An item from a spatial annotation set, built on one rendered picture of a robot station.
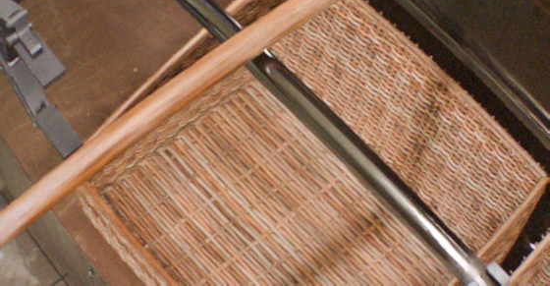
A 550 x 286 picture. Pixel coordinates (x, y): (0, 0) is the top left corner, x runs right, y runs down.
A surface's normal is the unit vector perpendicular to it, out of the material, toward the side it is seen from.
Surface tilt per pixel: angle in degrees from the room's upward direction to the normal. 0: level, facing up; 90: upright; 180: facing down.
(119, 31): 0
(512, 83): 70
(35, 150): 0
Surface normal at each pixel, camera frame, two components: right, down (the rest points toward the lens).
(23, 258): 0.00, -0.54
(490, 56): -0.72, 0.33
